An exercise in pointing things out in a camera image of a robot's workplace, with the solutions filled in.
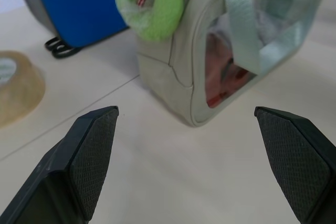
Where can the brown packing tape roll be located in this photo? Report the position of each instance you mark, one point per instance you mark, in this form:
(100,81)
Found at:
(21,87)

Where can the blue and grey bag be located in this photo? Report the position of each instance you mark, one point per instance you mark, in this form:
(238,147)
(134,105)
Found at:
(76,6)

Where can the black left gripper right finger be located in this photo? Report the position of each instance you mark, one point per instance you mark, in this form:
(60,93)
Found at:
(296,161)

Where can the black metal clip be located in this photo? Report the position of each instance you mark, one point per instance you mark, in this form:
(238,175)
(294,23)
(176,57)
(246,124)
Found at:
(60,48)

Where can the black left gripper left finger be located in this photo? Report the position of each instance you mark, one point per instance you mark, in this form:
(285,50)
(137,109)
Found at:
(76,166)

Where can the beige clear-window pouch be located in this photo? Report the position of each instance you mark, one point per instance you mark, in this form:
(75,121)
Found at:
(170,77)

